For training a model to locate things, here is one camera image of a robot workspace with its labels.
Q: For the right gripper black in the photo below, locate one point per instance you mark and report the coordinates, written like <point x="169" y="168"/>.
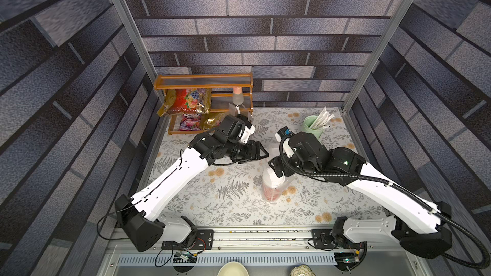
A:
<point x="279" y="163"/>

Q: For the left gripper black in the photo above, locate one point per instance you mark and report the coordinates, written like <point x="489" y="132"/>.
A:
<point x="253" y="153"/>

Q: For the clear plastic carrier bag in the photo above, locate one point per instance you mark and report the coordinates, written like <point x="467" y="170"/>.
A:
<point x="239" y="110"/>

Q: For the red cup white lid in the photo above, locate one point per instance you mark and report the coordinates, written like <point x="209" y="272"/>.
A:
<point x="272" y="185"/>

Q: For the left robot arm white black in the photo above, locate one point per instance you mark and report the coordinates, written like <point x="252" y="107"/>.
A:
<point x="138" y="215"/>

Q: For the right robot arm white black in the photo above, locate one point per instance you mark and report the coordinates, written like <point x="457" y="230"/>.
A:
<point x="412" y="224"/>

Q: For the gold snack bag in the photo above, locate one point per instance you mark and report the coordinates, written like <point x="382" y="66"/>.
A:
<point x="214" y="119"/>

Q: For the green straw holder cup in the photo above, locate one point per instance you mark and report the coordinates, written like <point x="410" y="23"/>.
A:
<point x="306" y="127"/>

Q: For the white wrapped straws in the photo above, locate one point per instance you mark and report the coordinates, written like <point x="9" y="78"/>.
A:
<point x="322" y="120"/>

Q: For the small pink white bottle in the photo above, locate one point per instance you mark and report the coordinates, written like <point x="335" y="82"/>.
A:
<point x="238" y="96"/>

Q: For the colourful candy bag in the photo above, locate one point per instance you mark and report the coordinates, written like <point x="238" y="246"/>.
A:
<point x="190" y="122"/>

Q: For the orange two-tier shelf rack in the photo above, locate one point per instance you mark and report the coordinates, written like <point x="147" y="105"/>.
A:
<point x="223" y="87"/>

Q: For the red snack bag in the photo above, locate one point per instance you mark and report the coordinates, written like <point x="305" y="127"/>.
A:
<point x="186" y="101"/>

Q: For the patterned round object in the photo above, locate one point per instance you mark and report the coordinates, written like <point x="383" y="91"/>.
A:
<point x="302" y="270"/>

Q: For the white bowl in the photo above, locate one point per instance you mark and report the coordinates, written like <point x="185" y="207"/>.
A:
<point x="233" y="269"/>

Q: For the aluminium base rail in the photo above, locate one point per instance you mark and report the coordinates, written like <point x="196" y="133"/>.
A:
<point x="263" y="251"/>

